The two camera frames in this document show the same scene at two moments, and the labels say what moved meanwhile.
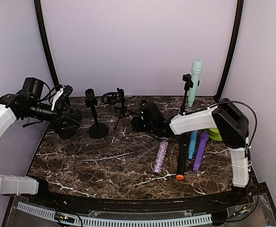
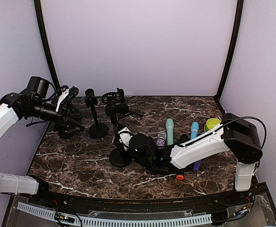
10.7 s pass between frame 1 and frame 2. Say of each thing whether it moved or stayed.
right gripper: moved
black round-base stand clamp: stayed
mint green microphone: moved
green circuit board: stayed
